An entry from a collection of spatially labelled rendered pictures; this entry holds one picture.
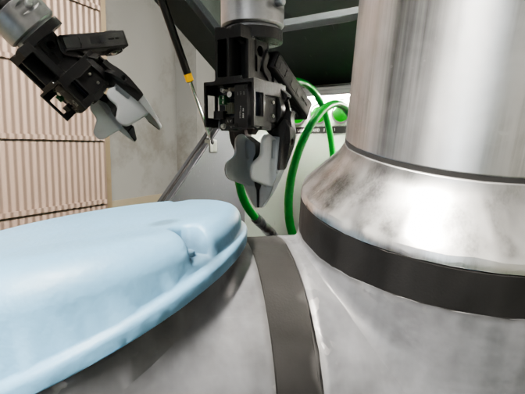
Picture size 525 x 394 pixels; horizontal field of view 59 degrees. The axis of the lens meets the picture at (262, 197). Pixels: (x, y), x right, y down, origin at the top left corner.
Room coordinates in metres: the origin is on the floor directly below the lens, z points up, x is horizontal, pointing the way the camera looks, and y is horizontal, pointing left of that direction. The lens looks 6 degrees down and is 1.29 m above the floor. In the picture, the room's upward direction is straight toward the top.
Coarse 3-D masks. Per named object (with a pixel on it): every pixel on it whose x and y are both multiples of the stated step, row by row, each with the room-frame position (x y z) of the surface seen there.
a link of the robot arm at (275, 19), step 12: (228, 0) 0.55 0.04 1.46; (240, 0) 0.54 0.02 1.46; (252, 0) 0.53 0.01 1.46; (264, 0) 0.54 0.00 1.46; (276, 0) 0.55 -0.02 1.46; (228, 12) 0.55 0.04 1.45; (240, 12) 0.54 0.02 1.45; (252, 12) 0.53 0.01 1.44; (264, 12) 0.54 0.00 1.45; (276, 12) 0.55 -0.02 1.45; (228, 24) 0.55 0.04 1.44; (264, 24) 0.54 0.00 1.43; (276, 24) 0.55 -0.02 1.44
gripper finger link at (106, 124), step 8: (104, 96) 0.75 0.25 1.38; (96, 104) 0.74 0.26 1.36; (104, 104) 0.75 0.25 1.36; (112, 104) 0.75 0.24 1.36; (96, 112) 0.74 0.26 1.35; (104, 112) 0.75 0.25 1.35; (112, 112) 0.76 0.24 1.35; (96, 120) 0.74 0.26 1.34; (104, 120) 0.75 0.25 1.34; (112, 120) 0.77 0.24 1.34; (96, 128) 0.74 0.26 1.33; (104, 128) 0.75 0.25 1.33; (112, 128) 0.77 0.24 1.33; (120, 128) 0.78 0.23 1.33; (128, 128) 0.78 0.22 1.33; (96, 136) 0.74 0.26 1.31; (104, 136) 0.75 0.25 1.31; (128, 136) 0.78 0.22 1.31
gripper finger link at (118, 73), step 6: (102, 66) 0.69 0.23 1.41; (108, 66) 0.69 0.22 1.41; (114, 66) 0.69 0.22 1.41; (108, 72) 0.69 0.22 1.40; (114, 72) 0.69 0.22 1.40; (120, 72) 0.69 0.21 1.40; (108, 78) 0.70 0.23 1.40; (114, 78) 0.69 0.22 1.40; (120, 78) 0.69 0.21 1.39; (126, 78) 0.70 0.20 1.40; (114, 84) 0.70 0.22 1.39; (120, 84) 0.70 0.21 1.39; (126, 84) 0.70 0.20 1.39; (132, 84) 0.70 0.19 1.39; (126, 90) 0.70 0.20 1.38; (132, 90) 0.70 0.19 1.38; (138, 90) 0.71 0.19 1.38; (132, 96) 0.70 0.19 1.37; (138, 96) 0.71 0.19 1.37
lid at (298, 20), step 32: (192, 0) 1.09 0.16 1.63; (288, 0) 1.00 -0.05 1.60; (320, 0) 0.98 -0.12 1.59; (352, 0) 0.95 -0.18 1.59; (192, 32) 1.16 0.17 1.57; (288, 32) 1.06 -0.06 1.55; (320, 32) 1.03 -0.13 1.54; (352, 32) 1.01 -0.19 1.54; (288, 64) 1.17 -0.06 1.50; (320, 64) 1.13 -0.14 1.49; (352, 64) 1.10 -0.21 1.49
